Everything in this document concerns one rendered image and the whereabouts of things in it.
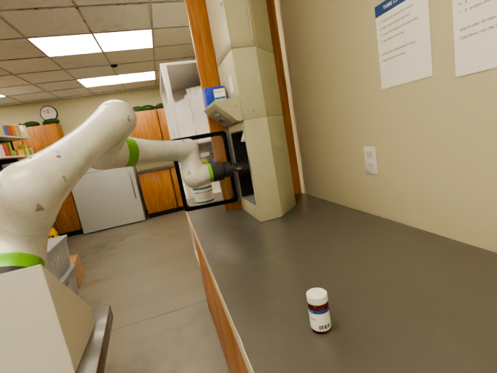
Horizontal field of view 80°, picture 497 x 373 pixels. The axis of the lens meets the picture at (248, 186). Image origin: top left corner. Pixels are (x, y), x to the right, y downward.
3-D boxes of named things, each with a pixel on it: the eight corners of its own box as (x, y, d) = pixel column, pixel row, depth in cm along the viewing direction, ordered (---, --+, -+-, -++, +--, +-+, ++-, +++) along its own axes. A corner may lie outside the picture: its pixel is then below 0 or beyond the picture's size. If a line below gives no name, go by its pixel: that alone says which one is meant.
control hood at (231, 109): (227, 126, 160) (224, 106, 159) (243, 120, 130) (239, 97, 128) (206, 129, 158) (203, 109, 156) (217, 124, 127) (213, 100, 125)
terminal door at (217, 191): (238, 201, 166) (225, 129, 159) (184, 212, 162) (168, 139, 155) (238, 200, 167) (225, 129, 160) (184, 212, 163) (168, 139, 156)
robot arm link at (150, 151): (126, 169, 120) (142, 163, 113) (120, 142, 120) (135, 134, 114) (191, 164, 149) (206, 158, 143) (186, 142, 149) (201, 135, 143)
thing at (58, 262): (76, 263, 313) (68, 233, 308) (58, 288, 256) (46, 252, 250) (32, 274, 303) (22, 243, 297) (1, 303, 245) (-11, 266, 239)
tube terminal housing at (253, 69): (282, 199, 175) (261, 63, 162) (308, 209, 144) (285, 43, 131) (242, 209, 169) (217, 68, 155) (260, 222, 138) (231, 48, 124)
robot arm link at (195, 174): (185, 191, 145) (186, 189, 135) (179, 166, 146) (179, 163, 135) (213, 184, 149) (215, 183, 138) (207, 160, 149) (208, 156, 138)
